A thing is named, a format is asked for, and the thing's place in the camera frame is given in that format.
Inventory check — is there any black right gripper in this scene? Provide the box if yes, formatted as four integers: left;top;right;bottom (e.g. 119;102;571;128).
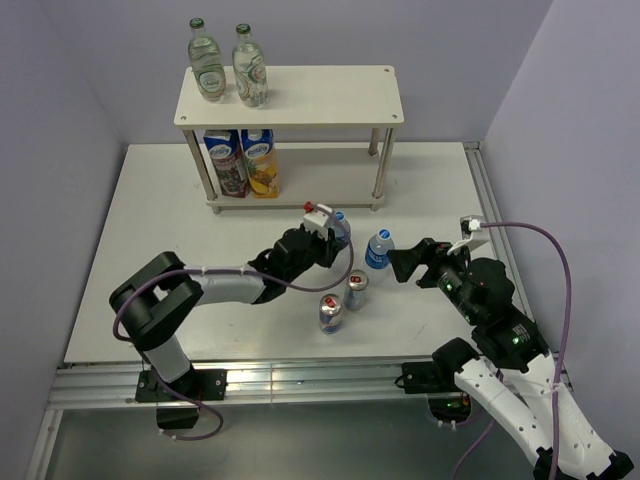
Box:
385;235;481;323

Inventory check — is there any water bottle blue label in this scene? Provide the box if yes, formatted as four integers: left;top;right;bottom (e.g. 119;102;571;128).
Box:
363;229;395;285
332;211;351;248

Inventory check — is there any glass soda bottle green cap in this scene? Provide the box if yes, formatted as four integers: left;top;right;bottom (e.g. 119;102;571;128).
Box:
188;18;226;102

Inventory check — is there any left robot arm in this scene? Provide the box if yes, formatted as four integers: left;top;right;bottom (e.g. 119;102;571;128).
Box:
109;224;352;399

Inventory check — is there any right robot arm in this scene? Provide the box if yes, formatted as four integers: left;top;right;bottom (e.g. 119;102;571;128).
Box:
387;238;634;479

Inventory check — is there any white two-tier shelf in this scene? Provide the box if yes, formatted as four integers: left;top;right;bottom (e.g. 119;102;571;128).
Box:
174;65;404;213

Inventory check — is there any silver blue energy drink can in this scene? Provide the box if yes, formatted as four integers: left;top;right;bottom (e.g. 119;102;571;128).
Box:
343;269;369;311

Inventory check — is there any yellow pineapple juice carton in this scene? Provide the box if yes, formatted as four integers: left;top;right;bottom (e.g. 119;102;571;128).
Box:
241;129;280;198

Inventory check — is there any purple grape juice carton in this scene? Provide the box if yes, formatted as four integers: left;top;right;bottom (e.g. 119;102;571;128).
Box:
203;130;250;198

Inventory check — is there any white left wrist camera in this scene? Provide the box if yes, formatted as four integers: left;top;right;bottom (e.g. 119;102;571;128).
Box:
302;201;333;240

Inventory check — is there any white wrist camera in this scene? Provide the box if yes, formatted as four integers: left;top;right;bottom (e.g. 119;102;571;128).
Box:
447;215;490;256
302;201;333;240

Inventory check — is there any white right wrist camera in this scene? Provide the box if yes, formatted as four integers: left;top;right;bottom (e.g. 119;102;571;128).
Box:
447;215;490;256

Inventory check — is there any aluminium side rail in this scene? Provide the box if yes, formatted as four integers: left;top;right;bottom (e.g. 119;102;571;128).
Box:
463;141;512;263

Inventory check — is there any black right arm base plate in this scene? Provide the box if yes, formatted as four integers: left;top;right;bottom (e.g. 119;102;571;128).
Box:
394;360;458;395

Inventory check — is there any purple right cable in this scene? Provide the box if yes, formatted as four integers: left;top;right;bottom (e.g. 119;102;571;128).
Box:
452;219;572;480

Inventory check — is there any purple cable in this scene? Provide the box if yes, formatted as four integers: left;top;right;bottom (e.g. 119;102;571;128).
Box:
452;219;572;480
112;209;355;441

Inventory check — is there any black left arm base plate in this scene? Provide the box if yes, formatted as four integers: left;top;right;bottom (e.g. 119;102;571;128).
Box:
135;369;227;403

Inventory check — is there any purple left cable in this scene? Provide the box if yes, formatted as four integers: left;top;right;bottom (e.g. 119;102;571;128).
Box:
112;209;355;441

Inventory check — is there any aluminium mounting rail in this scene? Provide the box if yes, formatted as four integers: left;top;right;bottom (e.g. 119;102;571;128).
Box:
47;358;506;410

